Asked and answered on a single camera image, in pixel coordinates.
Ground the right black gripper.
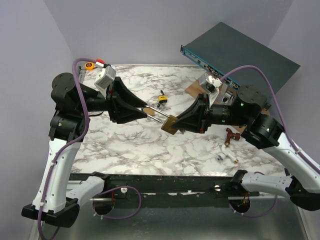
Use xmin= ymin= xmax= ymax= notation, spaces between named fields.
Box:
xmin=171 ymin=92 xmax=249 ymax=135

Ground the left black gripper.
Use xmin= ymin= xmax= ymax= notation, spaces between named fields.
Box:
xmin=76 ymin=77 xmax=148 ymax=123

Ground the long shackle brass padlock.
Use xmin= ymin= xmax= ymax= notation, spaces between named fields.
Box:
xmin=143 ymin=105 xmax=178 ymax=135

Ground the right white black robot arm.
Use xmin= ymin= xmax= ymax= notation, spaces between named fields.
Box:
xmin=172 ymin=85 xmax=320 ymax=211

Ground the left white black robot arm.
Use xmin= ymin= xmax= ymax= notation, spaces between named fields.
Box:
xmin=21 ymin=72 xmax=147 ymax=228

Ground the small brass padlock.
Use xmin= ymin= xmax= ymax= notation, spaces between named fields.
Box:
xmin=142 ymin=107 xmax=155 ymax=117

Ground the wooden board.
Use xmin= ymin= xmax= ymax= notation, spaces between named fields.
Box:
xmin=186 ymin=80 xmax=268 ymax=127

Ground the yellow black padlock with keys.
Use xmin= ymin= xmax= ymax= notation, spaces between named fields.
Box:
xmin=157 ymin=90 xmax=168 ymax=109

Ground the white tap fitting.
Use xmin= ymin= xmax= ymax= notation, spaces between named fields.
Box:
xmin=216 ymin=144 xmax=239 ymax=164

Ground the orange tape measure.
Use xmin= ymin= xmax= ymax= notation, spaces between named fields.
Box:
xmin=84 ymin=61 xmax=95 ymax=71

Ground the brown tap fitting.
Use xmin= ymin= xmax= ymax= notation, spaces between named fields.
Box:
xmin=224 ymin=128 xmax=241 ymax=147

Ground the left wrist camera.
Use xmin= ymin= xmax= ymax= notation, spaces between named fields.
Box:
xmin=94 ymin=58 xmax=116 ymax=97

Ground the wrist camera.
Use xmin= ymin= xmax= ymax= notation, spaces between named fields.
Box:
xmin=199 ymin=73 xmax=223 ymax=107
xmin=94 ymin=58 xmax=116 ymax=97

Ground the metal switch stand bracket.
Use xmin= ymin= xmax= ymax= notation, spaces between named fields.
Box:
xmin=215 ymin=84 xmax=237 ymax=105

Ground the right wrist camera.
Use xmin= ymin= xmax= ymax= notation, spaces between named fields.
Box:
xmin=199 ymin=73 xmax=223 ymax=107

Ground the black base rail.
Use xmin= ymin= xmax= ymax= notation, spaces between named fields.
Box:
xmin=69 ymin=172 xmax=259 ymax=209

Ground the teal network switch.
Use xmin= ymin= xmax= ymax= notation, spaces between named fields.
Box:
xmin=180 ymin=22 xmax=300 ymax=110

